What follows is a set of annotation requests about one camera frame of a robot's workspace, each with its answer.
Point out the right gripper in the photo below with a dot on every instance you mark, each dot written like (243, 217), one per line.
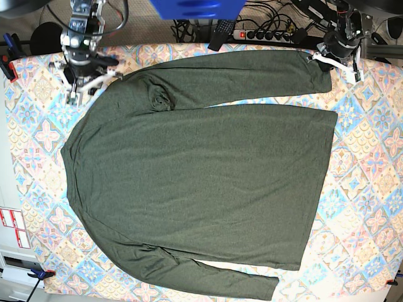
(81, 66)

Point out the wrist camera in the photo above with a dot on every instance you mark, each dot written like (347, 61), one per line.
(358, 76)
(73, 98)

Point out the blue clamp bottom left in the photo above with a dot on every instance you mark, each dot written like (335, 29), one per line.
(39, 275)

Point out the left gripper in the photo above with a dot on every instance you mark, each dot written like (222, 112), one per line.
(338, 47)

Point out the white power strip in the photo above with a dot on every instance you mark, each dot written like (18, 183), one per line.
(262, 36)

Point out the dark green long-sleeve shirt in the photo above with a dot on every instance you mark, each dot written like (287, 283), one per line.
(172, 169)

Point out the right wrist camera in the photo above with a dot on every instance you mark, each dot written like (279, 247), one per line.
(73, 98)

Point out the blue plastic box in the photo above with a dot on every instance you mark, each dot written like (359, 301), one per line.
(198, 9)

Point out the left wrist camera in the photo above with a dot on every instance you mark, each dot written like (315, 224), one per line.
(358, 76)

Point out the black remote control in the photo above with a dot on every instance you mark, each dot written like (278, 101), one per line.
(221, 33)

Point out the red white stickers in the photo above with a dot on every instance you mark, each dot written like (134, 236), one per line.
(14, 226)

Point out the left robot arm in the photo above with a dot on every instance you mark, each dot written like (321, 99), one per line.
(352, 24)

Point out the black round stool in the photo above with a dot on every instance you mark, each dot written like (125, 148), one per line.
(46, 39)

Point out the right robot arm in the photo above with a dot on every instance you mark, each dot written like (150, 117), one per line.
(84, 32)

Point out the black clamp bottom right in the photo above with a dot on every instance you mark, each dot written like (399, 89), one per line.
(392, 283)

